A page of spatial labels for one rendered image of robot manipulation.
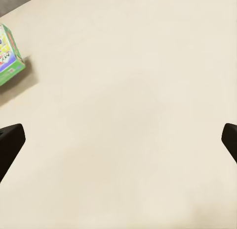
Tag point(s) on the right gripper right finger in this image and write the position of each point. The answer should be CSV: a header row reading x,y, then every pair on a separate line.
x,y
229,139

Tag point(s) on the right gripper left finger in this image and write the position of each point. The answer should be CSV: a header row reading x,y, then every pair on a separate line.
x,y
12,139

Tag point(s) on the board game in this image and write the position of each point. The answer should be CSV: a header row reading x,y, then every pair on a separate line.
x,y
11,61

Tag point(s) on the bed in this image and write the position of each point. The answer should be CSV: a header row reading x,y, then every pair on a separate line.
x,y
123,104

